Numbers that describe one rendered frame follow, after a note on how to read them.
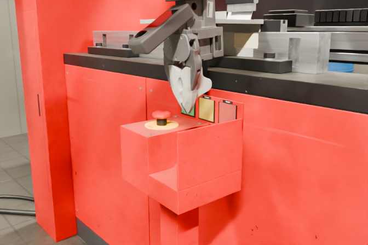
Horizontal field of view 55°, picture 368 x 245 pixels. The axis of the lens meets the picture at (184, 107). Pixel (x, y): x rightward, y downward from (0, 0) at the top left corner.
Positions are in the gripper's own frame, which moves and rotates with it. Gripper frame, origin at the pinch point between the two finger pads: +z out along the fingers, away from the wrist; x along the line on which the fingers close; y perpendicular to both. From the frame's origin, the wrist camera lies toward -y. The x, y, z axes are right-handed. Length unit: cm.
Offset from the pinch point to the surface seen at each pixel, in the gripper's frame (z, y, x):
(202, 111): 4.2, 9.7, 6.2
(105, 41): -6, 31, 92
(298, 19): -12, 57, 15
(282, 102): 3.5, 23.1, -4.5
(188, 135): 3.4, -3.2, -4.9
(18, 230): 83, -12, 126
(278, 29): -10.7, 37.2, 7.1
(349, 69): 38, 234, 88
